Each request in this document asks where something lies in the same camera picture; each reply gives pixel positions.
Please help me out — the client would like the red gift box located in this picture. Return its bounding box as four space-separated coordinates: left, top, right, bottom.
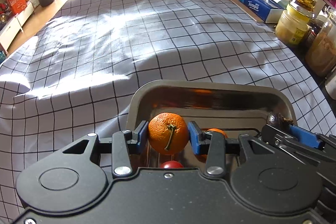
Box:
7 0 27 15

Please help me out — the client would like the orange mandarin with stem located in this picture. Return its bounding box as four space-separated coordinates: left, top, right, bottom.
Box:
148 113 189 155

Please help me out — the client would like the blue tissue box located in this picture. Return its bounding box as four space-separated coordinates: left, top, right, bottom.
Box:
239 0 285 24

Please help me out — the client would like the glass clip-top jar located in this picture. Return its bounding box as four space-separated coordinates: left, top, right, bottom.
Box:
305 8 335 77

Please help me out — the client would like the yellow lidded jar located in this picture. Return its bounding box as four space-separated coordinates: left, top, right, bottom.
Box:
275 3 312 47

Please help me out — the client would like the checkered white tablecloth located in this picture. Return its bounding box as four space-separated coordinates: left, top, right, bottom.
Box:
1 0 335 222

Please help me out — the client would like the red tomato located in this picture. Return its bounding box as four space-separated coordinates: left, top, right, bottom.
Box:
160 160 183 169

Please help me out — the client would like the stainless steel tray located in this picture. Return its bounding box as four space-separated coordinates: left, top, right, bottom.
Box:
126 79 298 169

